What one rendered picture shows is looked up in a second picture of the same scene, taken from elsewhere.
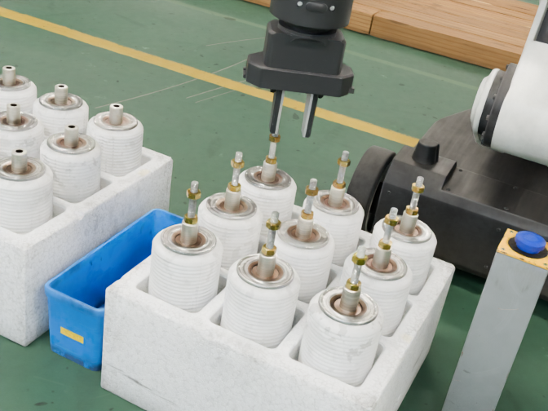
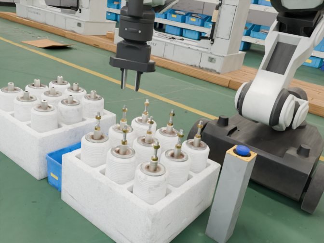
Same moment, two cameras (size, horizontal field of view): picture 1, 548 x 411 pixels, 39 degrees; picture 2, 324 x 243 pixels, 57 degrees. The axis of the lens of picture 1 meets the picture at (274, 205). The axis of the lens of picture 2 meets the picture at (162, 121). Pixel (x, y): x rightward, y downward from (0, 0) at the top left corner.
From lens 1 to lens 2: 0.31 m
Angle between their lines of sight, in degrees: 13
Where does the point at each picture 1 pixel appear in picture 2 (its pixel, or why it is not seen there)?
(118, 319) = (66, 168)
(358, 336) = (152, 181)
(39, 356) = (42, 184)
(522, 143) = (254, 113)
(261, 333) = (117, 178)
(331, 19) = (139, 36)
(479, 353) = (220, 201)
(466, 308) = not seen: hidden behind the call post
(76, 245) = (65, 141)
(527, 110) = (255, 98)
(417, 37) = not seen: hidden behind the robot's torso
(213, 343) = (96, 180)
